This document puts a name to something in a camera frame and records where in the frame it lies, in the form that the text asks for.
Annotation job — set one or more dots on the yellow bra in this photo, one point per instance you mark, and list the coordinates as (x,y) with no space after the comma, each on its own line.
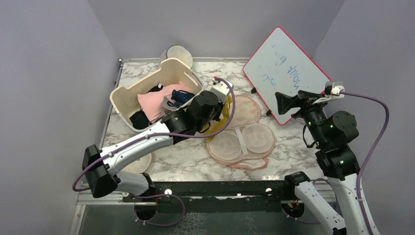
(226,112)

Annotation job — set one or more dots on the pink garment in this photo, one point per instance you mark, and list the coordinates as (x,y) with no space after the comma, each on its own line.
(151,102)

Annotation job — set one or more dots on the round white mesh bag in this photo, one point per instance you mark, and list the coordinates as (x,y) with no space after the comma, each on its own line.
(178,52)

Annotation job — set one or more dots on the floral orange laundry bag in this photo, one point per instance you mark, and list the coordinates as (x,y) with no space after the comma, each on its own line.
(245,144)

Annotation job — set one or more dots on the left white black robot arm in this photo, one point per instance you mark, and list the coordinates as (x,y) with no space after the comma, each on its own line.
(101,167)

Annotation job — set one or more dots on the cream plastic laundry basket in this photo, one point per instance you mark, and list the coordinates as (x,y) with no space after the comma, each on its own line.
(171,71)

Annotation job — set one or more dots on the round beige bra wash bag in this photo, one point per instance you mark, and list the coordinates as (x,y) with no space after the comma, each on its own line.
(139,166)

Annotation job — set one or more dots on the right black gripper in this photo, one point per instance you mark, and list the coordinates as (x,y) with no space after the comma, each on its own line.
(286,103)

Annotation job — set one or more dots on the pink framed whiteboard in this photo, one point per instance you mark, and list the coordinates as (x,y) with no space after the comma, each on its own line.
(281,65)

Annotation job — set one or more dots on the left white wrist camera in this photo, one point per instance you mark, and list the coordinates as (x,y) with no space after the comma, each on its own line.
(221,90)

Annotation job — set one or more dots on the black garment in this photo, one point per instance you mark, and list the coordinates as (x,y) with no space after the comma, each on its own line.
(139,120)

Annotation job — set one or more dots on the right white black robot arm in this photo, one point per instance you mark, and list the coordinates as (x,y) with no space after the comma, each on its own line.
(337,161)

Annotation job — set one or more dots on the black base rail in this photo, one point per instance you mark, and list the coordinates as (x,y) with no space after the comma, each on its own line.
(224,196)

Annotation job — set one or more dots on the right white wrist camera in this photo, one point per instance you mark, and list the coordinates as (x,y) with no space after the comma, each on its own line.
(333,91)

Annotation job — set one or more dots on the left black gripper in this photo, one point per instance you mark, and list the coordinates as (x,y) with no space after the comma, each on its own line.
(220,106)

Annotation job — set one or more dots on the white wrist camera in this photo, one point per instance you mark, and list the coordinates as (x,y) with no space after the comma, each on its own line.
(333,91)
(221,90)

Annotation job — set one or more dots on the dark blue bra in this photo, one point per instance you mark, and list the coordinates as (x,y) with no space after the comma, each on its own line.
(179,98)

